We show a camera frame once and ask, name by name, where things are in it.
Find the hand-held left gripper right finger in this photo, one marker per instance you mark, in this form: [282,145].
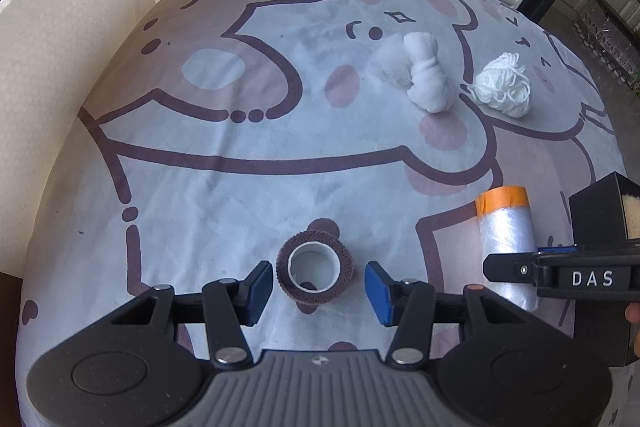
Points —
[377,294]

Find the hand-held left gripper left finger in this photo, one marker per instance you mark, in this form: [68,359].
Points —
[260,292]

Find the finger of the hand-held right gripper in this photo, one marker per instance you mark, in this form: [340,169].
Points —
[505,267]

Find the brown tape roll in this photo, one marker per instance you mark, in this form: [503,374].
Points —
[290,287]

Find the plastic film roll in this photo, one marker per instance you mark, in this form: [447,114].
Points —
[505,227]

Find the black cardboard box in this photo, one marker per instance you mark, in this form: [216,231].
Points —
[595,212]

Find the beige plush toy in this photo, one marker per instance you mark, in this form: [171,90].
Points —
[634,217]

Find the white yarn ball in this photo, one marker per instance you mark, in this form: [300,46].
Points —
[502,84]

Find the knotted white cloth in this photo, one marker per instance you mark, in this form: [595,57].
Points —
[425,77]

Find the person's right hand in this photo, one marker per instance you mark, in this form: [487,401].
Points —
[635,314]

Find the bear print blanket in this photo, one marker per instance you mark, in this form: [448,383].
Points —
[200,132]

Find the pack of water bottles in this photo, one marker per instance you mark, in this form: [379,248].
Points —
[610,32]

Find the white paper towel sheet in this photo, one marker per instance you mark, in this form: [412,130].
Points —
[65,57]

